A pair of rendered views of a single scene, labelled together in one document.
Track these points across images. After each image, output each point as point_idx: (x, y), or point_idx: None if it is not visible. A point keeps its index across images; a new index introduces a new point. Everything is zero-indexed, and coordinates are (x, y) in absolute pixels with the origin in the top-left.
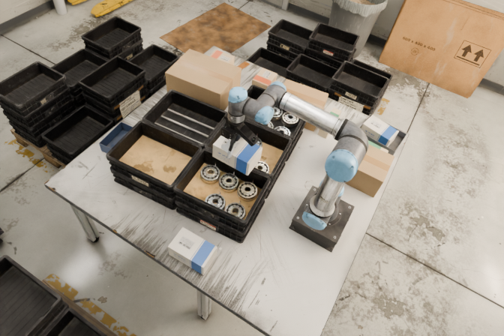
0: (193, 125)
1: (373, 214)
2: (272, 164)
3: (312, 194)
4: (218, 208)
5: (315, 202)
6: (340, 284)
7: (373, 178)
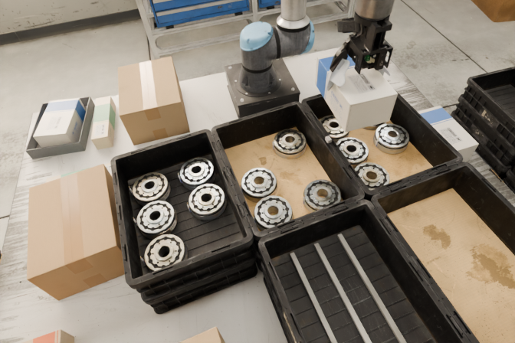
0: (330, 307)
1: (201, 76)
2: (260, 145)
3: (250, 98)
4: (405, 102)
5: (304, 11)
6: (300, 57)
7: (173, 65)
